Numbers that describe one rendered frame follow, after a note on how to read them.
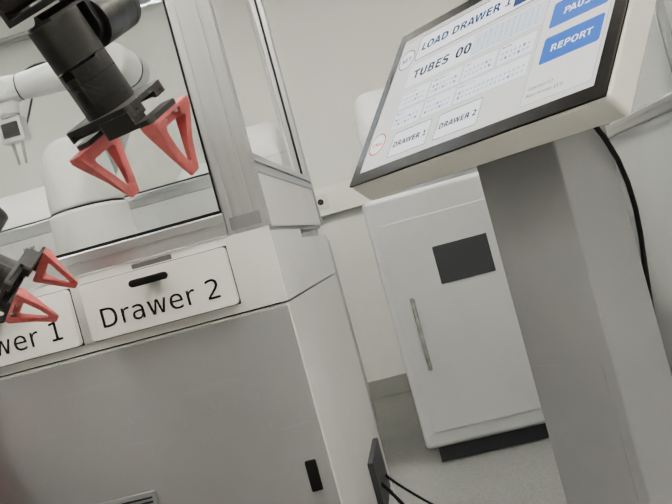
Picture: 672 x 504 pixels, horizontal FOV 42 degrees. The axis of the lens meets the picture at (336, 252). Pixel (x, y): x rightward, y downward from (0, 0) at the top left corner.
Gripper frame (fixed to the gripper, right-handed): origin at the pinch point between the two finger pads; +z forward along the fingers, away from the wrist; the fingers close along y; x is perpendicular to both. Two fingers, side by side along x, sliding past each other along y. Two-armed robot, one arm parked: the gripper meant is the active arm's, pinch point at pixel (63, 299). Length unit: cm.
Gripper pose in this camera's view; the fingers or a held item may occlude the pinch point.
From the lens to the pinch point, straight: 154.9
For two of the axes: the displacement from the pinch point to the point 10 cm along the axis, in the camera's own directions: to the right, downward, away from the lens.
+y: -0.8, 5.4, -8.4
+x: 4.5, -7.3, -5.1
